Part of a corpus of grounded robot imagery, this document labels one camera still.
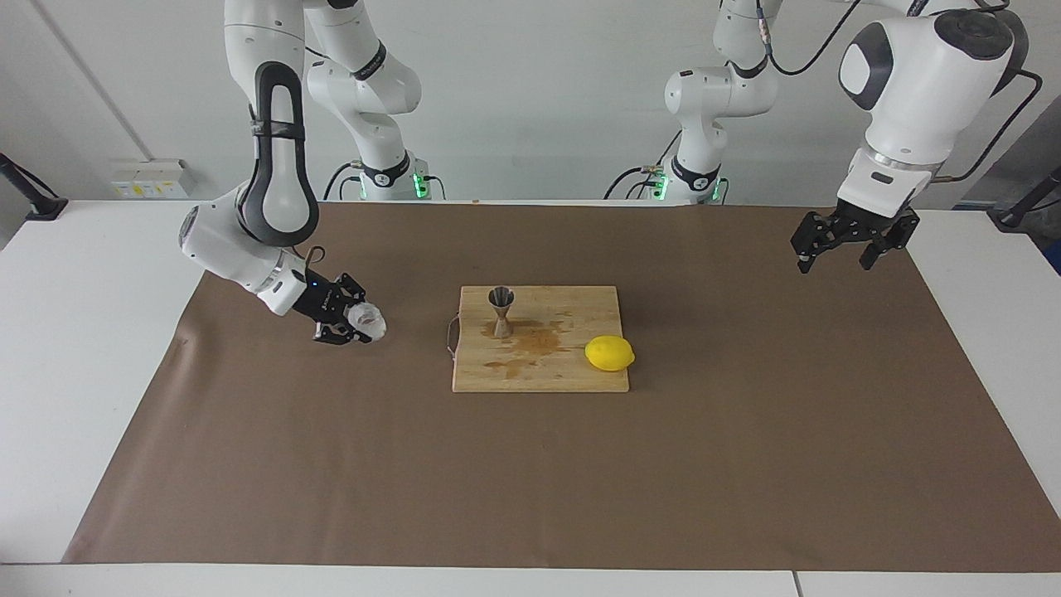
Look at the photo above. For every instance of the wooden cutting board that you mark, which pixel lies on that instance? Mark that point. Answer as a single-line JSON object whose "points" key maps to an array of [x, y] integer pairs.
{"points": [[547, 377]]}

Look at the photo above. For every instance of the white wall socket box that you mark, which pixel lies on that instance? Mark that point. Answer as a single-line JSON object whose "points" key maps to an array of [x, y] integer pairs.
{"points": [[149, 178]]}

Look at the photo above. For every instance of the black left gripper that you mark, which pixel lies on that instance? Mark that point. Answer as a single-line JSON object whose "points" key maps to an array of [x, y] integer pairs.
{"points": [[866, 228]]}

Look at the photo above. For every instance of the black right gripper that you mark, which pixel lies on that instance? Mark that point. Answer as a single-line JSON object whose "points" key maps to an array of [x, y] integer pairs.
{"points": [[317, 300]]}

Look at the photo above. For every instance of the blue object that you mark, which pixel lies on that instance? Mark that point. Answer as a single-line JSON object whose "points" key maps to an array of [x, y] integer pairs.
{"points": [[1055, 257]]}

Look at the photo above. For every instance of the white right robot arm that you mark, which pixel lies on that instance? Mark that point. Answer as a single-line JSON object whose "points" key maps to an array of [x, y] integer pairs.
{"points": [[282, 166]]}

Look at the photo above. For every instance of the yellow lemon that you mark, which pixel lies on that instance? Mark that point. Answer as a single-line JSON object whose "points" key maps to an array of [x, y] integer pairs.
{"points": [[609, 353]]}

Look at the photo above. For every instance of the black camera stand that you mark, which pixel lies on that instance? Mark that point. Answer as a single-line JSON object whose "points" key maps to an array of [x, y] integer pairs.
{"points": [[46, 207], [1013, 217]]}

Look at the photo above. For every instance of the steel double jigger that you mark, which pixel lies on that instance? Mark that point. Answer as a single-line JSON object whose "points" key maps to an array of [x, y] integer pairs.
{"points": [[501, 298]]}

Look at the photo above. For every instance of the small clear glass cup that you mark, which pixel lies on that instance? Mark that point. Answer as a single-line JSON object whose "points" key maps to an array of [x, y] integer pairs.
{"points": [[370, 319]]}

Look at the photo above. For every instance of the dark grey partition panel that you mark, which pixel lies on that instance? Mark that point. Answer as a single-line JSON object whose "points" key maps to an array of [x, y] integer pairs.
{"points": [[1028, 166]]}

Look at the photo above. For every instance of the brown paper table mat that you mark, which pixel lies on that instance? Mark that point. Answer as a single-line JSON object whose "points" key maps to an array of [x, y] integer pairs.
{"points": [[331, 497]]}

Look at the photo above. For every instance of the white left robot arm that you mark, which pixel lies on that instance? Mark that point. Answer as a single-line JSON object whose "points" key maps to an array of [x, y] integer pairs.
{"points": [[920, 83]]}

